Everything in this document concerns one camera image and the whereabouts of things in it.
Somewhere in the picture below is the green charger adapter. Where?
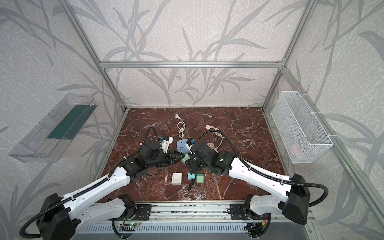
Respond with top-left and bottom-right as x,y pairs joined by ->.
181,154 -> 191,163
196,174 -> 204,184

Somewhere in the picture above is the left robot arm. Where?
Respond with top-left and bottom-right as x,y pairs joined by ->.
19,136 -> 186,240

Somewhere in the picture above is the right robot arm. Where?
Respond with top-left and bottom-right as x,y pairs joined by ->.
182,130 -> 329,225

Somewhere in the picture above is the blue square power strip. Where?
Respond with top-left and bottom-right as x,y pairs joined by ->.
177,139 -> 191,154

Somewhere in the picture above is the white charger adapter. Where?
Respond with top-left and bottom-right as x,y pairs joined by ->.
171,173 -> 183,185

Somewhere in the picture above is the teal charger adapter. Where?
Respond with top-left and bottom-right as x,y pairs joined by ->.
188,173 -> 196,180

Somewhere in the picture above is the right base wiring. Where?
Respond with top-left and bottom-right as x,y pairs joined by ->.
243,215 -> 272,239

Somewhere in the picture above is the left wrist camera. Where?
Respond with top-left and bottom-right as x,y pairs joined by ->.
160,136 -> 174,154

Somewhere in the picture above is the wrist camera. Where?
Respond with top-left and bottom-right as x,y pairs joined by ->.
186,138 -> 195,148
160,136 -> 174,154

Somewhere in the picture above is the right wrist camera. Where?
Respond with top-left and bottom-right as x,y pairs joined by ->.
186,138 -> 195,148

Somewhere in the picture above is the white plug cable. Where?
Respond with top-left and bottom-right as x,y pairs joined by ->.
174,113 -> 186,140

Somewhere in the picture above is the pink plug cable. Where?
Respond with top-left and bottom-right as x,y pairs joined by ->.
205,124 -> 225,149

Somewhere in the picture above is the aluminium front rail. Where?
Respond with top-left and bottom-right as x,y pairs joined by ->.
71,200 -> 319,224

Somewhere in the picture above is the electronics board with wires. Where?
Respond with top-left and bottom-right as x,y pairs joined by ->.
111,212 -> 145,240

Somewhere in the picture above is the white wire mesh basket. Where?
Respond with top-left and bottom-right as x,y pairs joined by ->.
271,91 -> 333,164

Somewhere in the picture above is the clear plastic wall shelf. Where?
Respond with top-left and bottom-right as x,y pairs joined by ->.
9,94 -> 98,163

